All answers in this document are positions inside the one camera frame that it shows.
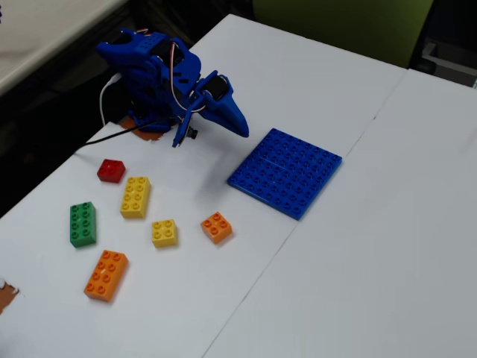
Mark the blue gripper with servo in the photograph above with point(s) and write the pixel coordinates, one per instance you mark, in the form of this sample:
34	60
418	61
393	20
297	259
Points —
228	109

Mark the orange 2x2 block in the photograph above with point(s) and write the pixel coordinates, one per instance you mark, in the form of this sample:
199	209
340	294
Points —
216	227

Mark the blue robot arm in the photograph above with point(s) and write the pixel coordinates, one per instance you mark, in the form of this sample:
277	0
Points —
149	74

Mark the yellow 2x4 block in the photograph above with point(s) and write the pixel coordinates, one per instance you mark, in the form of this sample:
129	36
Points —
135	197

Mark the red 2x2 block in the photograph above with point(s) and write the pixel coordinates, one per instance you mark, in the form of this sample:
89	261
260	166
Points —
111	171

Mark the yellow 2x2 block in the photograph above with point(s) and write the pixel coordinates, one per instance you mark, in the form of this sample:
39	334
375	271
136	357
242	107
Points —
164	233

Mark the green 2x4 block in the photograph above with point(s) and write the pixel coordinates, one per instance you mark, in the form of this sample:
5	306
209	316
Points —
82	225

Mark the orange 2x4 block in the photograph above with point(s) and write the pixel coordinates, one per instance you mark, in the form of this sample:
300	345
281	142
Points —
106	276

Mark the brown tape patch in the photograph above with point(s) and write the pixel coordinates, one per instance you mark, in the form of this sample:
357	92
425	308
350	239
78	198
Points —
6	296
149	135

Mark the white side table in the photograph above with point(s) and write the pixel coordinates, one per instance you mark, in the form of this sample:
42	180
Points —
37	30

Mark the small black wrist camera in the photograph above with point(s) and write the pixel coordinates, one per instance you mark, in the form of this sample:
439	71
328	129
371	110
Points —
192	133

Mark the blue 8x8 base plate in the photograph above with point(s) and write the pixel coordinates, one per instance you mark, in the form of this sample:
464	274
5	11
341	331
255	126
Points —
285	175

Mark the grey metal frame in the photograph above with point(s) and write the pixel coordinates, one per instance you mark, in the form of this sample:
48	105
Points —
428	56

